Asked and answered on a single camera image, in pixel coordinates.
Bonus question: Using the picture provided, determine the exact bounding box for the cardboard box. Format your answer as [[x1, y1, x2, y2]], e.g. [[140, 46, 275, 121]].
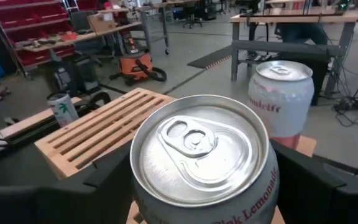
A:
[[87, 12, 117, 34]]

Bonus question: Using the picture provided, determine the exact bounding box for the tall white can black lid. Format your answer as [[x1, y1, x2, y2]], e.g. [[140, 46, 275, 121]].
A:
[[46, 91, 80, 128]]

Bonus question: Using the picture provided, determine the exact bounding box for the black looped cable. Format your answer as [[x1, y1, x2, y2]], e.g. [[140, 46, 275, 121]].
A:
[[79, 91, 112, 118]]

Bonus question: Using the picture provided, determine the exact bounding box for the black floor mat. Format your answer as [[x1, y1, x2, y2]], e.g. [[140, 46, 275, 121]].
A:
[[187, 45, 233, 70]]

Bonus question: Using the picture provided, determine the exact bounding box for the wooden slatted shelf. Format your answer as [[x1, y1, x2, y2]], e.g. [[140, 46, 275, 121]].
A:
[[34, 87, 317, 224]]

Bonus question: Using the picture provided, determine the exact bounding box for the long wooden workbench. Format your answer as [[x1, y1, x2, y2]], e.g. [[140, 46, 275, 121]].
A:
[[14, 21, 170, 63]]

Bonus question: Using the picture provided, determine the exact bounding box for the wooden top workbench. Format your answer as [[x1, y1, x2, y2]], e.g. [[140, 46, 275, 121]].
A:
[[229, 7, 358, 94]]

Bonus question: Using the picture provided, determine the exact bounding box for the black office chair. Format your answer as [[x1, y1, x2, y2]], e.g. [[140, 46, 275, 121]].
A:
[[182, 4, 204, 29]]

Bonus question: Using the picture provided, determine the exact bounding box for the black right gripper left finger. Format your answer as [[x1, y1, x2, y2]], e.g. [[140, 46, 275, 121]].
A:
[[0, 141, 136, 224]]

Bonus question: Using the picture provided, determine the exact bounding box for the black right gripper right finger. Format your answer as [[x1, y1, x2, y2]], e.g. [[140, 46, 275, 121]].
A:
[[270, 139, 358, 224]]

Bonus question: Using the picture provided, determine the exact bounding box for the wooden table side board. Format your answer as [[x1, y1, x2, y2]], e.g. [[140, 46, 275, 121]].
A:
[[0, 96, 83, 139]]

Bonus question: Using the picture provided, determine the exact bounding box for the orange shop vacuum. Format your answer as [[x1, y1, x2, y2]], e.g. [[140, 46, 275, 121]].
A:
[[109, 51, 168, 86]]

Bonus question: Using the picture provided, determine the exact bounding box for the pink lemonade can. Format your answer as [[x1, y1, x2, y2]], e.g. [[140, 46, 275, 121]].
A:
[[247, 60, 315, 150], [129, 95, 281, 224]]

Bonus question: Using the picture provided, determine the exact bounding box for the red bin storage rack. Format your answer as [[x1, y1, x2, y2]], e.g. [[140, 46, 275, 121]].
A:
[[0, 0, 77, 75]]

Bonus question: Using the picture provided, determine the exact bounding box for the person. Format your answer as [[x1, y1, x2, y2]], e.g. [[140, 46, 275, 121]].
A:
[[277, 22, 329, 45]]

